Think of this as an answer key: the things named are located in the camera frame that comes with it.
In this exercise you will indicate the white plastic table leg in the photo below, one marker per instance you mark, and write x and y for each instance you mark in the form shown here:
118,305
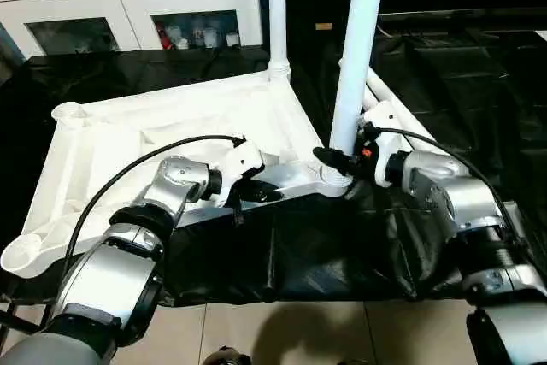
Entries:
410,121
278,14
373,90
359,32

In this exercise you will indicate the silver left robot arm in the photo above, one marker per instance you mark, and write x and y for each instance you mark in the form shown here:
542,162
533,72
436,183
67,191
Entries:
179,181

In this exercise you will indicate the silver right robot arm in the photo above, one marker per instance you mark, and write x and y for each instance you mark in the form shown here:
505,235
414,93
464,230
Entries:
453,198

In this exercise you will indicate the black work mat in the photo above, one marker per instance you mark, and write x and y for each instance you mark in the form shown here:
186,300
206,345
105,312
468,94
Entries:
479,100

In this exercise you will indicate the small yellow tag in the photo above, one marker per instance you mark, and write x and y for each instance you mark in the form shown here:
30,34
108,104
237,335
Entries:
323,26

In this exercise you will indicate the grey left robot leg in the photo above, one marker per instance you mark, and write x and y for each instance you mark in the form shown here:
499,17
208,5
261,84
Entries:
226,356

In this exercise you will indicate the black flat screen panel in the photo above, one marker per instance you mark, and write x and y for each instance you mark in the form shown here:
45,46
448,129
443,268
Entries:
461,14

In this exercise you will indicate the white flat board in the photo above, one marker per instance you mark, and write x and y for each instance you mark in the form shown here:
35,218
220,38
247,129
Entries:
541,36

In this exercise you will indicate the white glass-door cabinet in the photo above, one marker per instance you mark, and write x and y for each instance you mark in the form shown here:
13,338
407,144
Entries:
77,10

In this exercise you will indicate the black metal floor frame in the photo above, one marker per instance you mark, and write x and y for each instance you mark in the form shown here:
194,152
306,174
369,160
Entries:
13,326

